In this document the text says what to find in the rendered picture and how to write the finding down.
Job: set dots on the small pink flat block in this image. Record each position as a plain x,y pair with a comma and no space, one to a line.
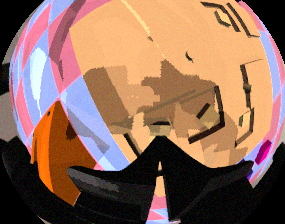
262,154

